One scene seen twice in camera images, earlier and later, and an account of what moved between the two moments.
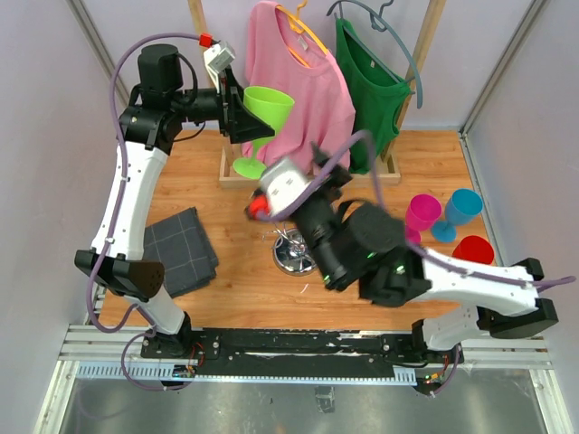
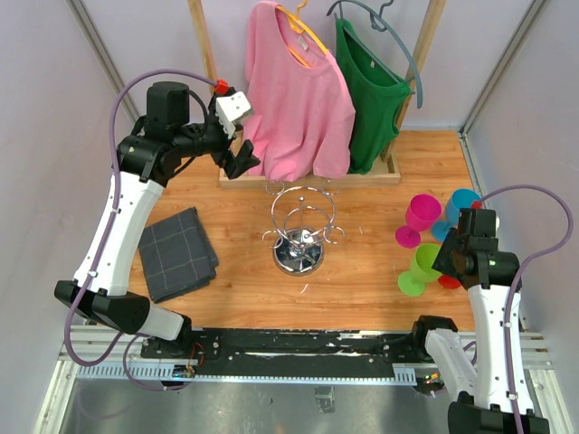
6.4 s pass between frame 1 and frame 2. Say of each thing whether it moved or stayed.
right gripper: moved
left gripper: moved
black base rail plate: stayed
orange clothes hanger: stayed
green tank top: stayed
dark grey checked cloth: stayed
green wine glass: moved
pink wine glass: stayed
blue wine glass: stayed
